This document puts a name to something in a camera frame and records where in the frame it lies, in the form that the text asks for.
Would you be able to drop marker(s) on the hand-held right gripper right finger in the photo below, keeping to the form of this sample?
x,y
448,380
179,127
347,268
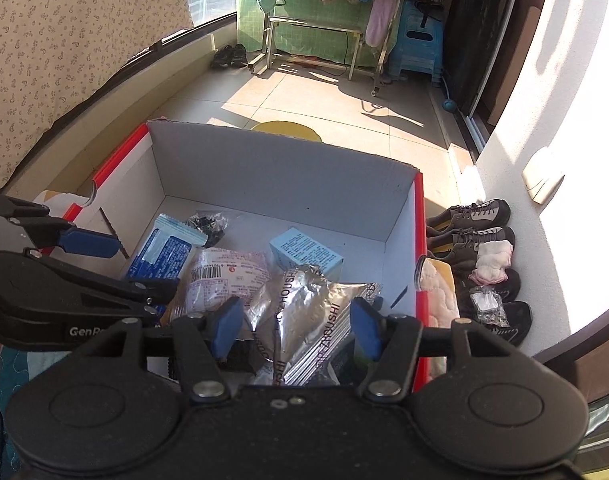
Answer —
x,y
363,330

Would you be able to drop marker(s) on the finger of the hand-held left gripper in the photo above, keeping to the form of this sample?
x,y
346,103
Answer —
x,y
94,245
149,291

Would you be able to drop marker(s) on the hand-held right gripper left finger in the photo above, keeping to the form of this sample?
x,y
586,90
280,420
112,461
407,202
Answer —
x,y
229,327

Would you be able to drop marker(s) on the blue white wipes packet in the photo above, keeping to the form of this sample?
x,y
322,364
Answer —
x,y
164,255

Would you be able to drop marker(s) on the pink snack packet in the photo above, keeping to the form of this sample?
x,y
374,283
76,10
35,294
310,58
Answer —
x,y
219,280

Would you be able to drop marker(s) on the silver foil packet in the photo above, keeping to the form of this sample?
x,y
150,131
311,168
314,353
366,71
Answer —
x,y
304,320

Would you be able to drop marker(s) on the clear packet with dark contents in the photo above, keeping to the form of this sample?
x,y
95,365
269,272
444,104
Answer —
x,y
207,225

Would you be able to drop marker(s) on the light blue small box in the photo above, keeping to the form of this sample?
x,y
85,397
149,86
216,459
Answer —
x,y
304,252

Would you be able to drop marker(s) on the red cardboard box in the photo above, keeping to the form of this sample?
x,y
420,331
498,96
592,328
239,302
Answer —
x,y
284,180

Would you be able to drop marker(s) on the teal quilted blanket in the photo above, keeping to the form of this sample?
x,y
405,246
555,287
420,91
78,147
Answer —
x,y
439,295

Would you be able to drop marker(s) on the brown shoe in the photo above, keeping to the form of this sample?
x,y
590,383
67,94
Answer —
x,y
479,212
454,247

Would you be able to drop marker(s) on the small clear plastic bag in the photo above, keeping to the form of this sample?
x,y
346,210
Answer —
x,y
486,305

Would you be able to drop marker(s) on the white pink cloth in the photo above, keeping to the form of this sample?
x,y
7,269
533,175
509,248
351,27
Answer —
x,y
491,262

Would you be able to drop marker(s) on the black shoe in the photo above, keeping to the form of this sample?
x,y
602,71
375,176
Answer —
x,y
511,285
516,325

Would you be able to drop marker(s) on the floral curtain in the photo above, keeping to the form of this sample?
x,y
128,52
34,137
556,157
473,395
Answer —
x,y
59,60

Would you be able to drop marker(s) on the yellow round stool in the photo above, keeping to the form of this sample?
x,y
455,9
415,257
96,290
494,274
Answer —
x,y
284,127

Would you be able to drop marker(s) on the dark sneaker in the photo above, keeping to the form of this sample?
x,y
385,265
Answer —
x,y
222,56
239,55

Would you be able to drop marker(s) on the stack of blue plastic stools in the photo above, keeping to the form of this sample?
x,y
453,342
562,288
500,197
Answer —
x,y
417,45

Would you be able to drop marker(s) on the pink hanging garment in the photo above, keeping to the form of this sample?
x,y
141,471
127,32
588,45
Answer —
x,y
382,17

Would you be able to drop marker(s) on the dark sliding door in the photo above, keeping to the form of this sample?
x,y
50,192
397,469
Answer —
x,y
479,35

